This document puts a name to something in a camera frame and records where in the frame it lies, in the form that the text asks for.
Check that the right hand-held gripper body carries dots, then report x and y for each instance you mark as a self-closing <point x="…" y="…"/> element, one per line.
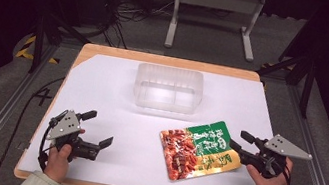
<point x="281" y="146"/>

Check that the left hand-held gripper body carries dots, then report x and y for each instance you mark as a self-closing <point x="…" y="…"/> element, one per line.
<point x="63" y="126"/>

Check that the green and red snack packet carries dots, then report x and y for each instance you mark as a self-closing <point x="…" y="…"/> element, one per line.
<point x="196" y="152"/>

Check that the clear plastic container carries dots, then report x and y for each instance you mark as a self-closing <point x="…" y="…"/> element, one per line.
<point x="168" y="88"/>

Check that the person's left hand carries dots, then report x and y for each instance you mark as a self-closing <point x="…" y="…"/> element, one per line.
<point x="56" y="164"/>

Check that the white table sheet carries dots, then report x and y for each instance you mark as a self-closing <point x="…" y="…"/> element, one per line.
<point x="133" y="127"/>

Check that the black metal stand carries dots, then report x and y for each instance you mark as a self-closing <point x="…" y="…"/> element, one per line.
<point x="306" y="86"/>
<point x="38" y="41"/>

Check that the yellow and black hazard tape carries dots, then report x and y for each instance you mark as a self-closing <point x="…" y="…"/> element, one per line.
<point x="26" y="49"/>

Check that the white metal stand frame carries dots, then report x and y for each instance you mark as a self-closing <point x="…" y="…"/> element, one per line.
<point x="218" y="1"/>

